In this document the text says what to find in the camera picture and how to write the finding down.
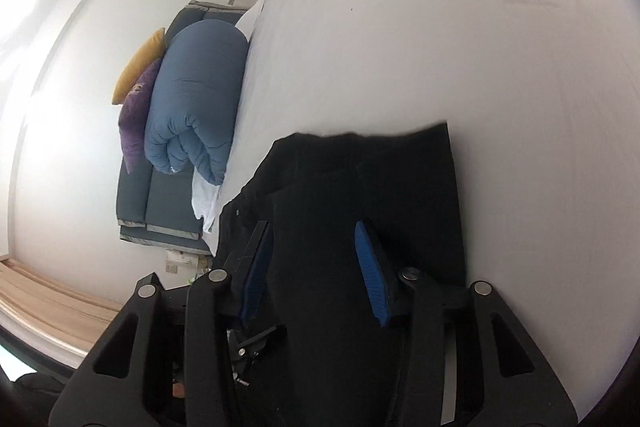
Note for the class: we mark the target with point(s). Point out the blue rolled duvet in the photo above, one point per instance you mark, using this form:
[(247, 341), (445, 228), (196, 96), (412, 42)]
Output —
[(195, 97)]

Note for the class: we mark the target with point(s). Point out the grey padded headboard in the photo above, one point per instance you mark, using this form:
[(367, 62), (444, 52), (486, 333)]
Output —
[(165, 212)]

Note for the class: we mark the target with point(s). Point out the white quilted cloth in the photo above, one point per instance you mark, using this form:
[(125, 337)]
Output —
[(202, 202)]

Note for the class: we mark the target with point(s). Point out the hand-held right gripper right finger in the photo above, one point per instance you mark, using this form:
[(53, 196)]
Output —
[(372, 272)]

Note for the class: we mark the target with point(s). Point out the white pillow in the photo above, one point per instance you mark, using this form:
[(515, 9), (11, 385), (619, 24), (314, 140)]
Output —
[(252, 17)]

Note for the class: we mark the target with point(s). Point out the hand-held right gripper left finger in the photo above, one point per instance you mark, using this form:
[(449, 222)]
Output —
[(255, 272)]

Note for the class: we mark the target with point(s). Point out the yellow pillow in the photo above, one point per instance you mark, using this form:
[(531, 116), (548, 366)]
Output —
[(137, 67)]

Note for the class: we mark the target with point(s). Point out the bed with white sheet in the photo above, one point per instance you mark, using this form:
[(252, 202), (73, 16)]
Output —
[(450, 57)]

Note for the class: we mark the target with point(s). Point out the purple pillow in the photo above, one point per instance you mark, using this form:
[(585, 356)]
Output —
[(135, 122)]

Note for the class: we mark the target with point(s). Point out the black pants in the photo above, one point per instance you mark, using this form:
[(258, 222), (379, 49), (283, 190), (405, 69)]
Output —
[(320, 257)]

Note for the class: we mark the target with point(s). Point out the white wall socket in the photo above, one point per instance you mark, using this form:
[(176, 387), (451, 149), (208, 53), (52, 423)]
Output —
[(172, 266)]

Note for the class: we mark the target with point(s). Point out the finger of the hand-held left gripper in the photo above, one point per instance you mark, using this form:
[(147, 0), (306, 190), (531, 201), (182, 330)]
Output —
[(255, 343)]

